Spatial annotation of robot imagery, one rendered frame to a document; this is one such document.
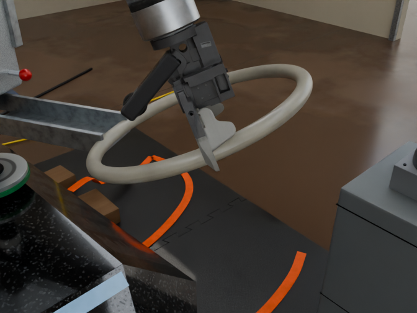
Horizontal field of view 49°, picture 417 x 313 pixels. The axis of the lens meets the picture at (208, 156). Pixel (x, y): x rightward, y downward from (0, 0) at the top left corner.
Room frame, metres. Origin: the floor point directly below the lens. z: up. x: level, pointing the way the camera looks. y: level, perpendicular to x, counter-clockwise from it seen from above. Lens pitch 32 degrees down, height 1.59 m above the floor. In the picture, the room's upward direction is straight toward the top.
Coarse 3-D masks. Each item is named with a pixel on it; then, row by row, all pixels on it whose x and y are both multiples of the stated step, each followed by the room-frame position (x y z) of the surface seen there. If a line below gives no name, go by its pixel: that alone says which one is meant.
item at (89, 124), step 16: (0, 96) 1.12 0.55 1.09; (16, 96) 1.10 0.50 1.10; (16, 112) 1.09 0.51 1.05; (32, 112) 1.08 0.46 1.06; (48, 112) 1.06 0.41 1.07; (64, 112) 1.04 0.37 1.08; (80, 112) 1.02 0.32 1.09; (96, 112) 1.00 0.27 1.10; (112, 112) 0.99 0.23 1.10; (0, 128) 0.98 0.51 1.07; (16, 128) 0.96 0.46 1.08; (32, 128) 0.94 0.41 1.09; (48, 128) 0.92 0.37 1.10; (64, 128) 0.91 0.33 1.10; (80, 128) 0.99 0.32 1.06; (96, 128) 0.99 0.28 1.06; (64, 144) 0.91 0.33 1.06; (80, 144) 0.89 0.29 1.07
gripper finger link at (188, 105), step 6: (180, 96) 0.60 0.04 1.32; (186, 102) 0.59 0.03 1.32; (192, 102) 0.60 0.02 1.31; (186, 108) 0.58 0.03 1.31; (192, 108) 0.58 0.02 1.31; (186, 114) 0.58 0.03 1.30; (192, 114) 0.59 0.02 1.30; (192, 120) 0.57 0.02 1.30; (198, 120) 0.58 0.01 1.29; (192, 126) 0.57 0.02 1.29; (198, 126) 0.58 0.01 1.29; (198, 132) 0.57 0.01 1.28; (204, 132) 0.57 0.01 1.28
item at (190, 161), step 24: (240, 72) 1.04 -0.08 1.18; (264, 72) 1.00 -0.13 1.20; (288, 72) 0.91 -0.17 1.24; (168, 96) 1.06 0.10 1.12; (144, 120) 1.01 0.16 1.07; (264, 120) 0.66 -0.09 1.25; (96, 144) 0.85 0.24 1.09; (240, 144) 0.63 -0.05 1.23; (96, 168) 0.70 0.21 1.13; (120, 168) 0.66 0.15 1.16; (144, 168) 0.63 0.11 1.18; (168, 168) 0.61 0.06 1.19; (192, 168) 0.61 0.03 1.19
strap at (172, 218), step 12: (156, 156) 2.54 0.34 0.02; (84, 180) 1.98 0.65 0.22; (96, 180) 2.04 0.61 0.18; (192, 192) 2.15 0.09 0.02; (180, 204) 2.03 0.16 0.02; (168, 228) 1.83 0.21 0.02; (300, 252) 1.65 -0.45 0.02; (300, 264) 1.57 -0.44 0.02; (288, 276) 1.49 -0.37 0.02; (288, 288) 1.42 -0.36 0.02; (276, 300) 1.36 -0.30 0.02; (264, 312) 1.29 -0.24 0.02
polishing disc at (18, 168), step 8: (0, 160) 1.16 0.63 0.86; (8, 160) 1.16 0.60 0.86; (16, 160) 1.16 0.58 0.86; (24, 160) 1.16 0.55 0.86; (8, 168) 1.11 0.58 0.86; (16, 168) 1.11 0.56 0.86; (24, 168) 1.11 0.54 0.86; (0, 176) 1.07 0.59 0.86; (8, 176) 1.07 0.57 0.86; (16, 176) 1.07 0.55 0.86; (24, 176) 1.09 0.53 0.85; (0, 184) 1.03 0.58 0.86; (8, 184) 1.03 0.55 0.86; (16, 184) 1.05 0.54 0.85; (0, 192) 1.01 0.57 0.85
